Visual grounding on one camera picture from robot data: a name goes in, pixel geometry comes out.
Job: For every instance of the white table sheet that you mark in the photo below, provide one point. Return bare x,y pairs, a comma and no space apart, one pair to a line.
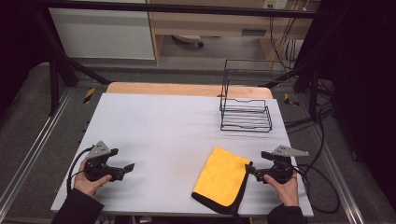
155,130

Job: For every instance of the wooden table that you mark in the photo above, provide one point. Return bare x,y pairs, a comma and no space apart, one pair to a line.
186,89

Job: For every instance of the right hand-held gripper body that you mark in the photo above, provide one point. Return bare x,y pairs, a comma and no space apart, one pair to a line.
281,168

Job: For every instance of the aluminium rail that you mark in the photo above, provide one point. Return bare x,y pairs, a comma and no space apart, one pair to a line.
37,143
339,174

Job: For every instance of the office chair base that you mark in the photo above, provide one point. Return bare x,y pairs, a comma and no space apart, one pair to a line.
188,38

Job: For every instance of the yellow cloth with black edge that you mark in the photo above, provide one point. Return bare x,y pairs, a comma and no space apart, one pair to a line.
221,177

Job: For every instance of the person's right hand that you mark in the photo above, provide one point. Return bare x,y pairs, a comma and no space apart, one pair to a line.
288,191

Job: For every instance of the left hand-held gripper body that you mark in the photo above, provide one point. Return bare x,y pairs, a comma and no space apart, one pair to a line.
97,166

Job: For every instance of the person's left hand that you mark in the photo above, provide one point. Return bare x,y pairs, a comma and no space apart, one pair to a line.
85,184

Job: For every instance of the black curtain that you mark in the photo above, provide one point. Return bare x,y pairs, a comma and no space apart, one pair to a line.
18,46
364,77

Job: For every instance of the black metal frame bar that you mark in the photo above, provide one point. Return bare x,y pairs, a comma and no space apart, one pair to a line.
186,8

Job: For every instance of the white cabinet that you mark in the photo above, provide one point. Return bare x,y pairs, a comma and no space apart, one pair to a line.
102,34

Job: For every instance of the black metal stand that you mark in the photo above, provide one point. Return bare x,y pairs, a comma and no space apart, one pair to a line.
313,87
54,81

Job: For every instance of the white wall socket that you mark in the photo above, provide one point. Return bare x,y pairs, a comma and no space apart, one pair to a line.
275,3

